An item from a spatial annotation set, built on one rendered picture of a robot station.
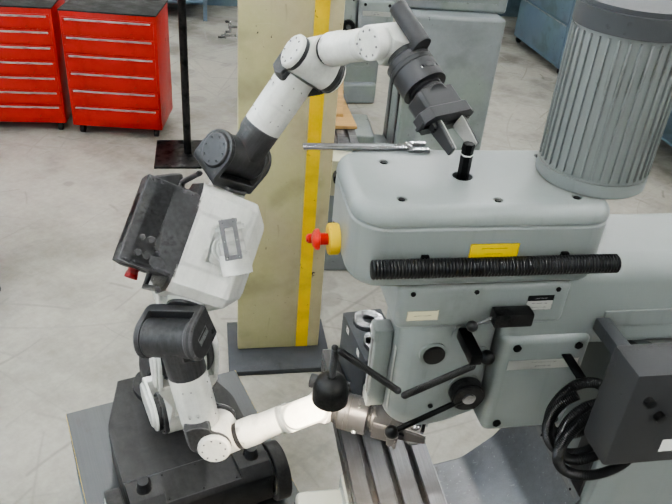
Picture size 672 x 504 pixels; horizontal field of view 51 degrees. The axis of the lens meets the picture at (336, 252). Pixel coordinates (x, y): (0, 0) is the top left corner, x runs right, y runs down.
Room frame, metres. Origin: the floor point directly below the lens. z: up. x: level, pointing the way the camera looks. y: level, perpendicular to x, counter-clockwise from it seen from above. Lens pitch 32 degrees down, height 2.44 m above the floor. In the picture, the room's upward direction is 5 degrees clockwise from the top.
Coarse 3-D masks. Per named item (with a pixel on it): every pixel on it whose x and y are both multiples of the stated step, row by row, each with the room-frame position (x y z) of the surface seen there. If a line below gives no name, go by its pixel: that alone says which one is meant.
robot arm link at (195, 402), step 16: (176, 384) 1.16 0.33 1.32; (192, 384) 1.16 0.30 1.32; (208, 384) 1.20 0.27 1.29; (176, 400) 1.16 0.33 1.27; (192, 400) 1.15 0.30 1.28; (208, 400) 1.17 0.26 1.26; (192, 416) 1.15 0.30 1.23; (208, 416) 1.16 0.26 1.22; (192, 432) 1.13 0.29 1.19; (208, 432) 1.14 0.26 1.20; (192, 448) 1.13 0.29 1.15; (208, 448) 1.12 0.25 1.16; (224, 448) 1.12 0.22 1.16
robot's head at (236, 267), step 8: (216, 232) 1.27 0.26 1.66; (232, 232) 1.26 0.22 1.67; (240, 232) 1.28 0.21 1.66; (216, 240) 1.31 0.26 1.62; (232, 240) 1.26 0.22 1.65; (240, 240) 1.26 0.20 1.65; (216, 248) 1.29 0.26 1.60; (232, 248) 1.24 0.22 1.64; (216, 256) 1.29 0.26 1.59; (224, 256) 1.24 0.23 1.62; (248, 256) 1.25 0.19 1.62; (224, 264) 1.23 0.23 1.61; (232, 264) 1.22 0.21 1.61; (240, 264) 1.23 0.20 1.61; (248, 264) 1.24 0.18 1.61; (224, 272) 1.22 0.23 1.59; (232, 272) 1.22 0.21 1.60; (240, 272) 1.22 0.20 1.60; (248, 272) 1.23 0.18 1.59
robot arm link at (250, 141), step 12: (240, 132) 1.48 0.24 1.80; (252, 132) 1.47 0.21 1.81; (240, 144) 1.45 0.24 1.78; (252, 144) 1.46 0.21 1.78; (264, 144) 1.47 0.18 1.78; (240, 156) 1.44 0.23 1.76; (252, 156) 1.46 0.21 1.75; (264, 156) 1.48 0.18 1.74; (228, 168) 1.42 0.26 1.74; (240, 168) 1.44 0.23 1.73; (252, 168) 1.46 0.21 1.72
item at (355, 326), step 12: (348, 312) 1.67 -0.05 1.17; (360, 312) 1.66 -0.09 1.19; (372, 312) 1.67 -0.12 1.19; (348, 324) 1.62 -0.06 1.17; (360, 324) 1.60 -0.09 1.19; (348, 336) 1.61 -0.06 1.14; (360, 336) 1.57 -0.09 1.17; (348, 348) 1.60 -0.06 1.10; (360, 348) 1.51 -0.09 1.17; (360, 360) 1.50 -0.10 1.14; (348, 372) 1.57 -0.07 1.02; (360, 372) 1.49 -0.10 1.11; (360, 384) 1.48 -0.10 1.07
